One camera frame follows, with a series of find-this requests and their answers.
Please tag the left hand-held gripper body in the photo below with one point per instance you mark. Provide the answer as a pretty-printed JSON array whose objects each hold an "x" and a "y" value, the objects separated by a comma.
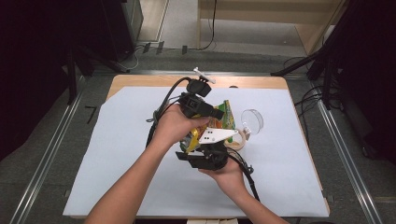
[{"x": 196, "y": 96}]

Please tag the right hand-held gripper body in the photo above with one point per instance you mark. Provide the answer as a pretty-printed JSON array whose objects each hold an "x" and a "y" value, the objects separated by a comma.
[{"x": 211, "y": 152}]

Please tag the yellow spouted pouch green cap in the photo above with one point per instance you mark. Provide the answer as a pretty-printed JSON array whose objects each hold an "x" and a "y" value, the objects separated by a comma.
[{"x": 225, "y": 118}]

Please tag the person's right hand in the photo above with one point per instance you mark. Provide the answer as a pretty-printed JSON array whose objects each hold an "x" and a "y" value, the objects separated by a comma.
[{"x": 229, "y": 179}]

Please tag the person's left hand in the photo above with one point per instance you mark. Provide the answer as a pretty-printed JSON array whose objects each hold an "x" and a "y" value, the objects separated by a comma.
[{"x": 172, "y": 127}]

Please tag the light blue cloth mat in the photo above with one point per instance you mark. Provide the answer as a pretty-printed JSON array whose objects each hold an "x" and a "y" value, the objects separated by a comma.
[{"x": 124, "y": 140}]

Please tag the black cabinet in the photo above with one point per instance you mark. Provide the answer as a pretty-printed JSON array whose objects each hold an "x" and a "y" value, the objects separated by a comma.
[{"x": 123, "y": 28}]

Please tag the light wooden furniture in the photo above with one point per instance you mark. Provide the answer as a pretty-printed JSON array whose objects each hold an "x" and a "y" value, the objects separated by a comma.
[{"x": 261, "y": 18}]

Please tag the black metal stand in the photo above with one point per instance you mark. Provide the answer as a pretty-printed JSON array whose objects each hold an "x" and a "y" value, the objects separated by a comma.
[
  {"x": 323, "y": 53},
  {"x": 72, "y": 71}
]

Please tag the metal floor rail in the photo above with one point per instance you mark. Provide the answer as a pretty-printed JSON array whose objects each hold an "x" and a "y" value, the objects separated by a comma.
[
  {"x": 46, "y": 158},
  {"x": 345, "y": 155}
]

